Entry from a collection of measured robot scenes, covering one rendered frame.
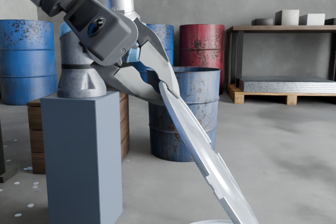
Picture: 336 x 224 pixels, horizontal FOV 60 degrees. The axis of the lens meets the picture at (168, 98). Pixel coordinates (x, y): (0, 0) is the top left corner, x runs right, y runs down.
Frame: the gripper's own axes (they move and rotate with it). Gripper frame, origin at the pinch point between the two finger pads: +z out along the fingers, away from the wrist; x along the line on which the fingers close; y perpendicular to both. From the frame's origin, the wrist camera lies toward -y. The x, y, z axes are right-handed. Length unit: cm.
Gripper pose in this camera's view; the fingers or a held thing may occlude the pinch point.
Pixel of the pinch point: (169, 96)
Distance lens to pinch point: 41.2
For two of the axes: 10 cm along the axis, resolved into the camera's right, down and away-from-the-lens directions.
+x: -7.0, 7.2, -0.1
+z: 6.9, 6.8, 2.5
